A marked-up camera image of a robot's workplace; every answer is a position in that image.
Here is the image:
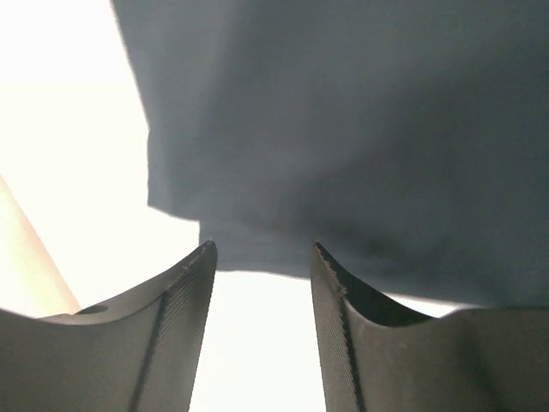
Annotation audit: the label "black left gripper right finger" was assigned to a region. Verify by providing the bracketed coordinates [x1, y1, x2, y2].
[311, 244, 548, 412]

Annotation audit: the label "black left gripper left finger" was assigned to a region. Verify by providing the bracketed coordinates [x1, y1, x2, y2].
[1, 241, 217, 412]

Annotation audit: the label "dark navy shorts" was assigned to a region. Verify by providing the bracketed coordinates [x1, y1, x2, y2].
[113, 1, 548, 306]

